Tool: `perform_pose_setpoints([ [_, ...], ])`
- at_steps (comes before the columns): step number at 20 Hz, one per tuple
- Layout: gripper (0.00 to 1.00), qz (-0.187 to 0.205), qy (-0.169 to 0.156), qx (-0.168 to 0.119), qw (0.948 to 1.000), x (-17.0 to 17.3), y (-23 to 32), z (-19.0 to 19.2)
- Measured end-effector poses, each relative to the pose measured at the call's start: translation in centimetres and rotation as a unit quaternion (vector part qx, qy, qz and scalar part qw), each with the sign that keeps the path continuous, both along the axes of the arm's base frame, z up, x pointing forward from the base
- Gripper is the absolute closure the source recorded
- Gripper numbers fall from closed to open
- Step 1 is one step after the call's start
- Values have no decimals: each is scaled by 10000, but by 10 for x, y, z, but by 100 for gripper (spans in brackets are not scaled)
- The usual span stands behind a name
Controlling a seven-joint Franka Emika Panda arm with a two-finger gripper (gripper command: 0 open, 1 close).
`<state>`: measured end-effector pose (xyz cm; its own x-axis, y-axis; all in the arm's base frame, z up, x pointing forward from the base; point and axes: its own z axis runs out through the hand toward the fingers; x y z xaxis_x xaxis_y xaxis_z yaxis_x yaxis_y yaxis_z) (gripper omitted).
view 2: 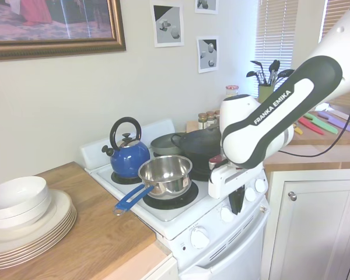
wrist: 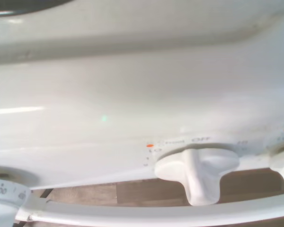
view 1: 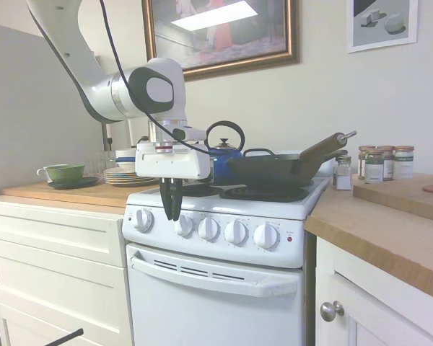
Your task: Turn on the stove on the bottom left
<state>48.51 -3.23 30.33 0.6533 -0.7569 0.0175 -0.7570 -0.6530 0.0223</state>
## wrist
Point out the white electric stove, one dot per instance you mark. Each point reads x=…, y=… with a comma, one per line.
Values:
x=109, y=82

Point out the white oven temperature knob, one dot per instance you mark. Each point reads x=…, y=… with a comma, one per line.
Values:
x=2, y=212

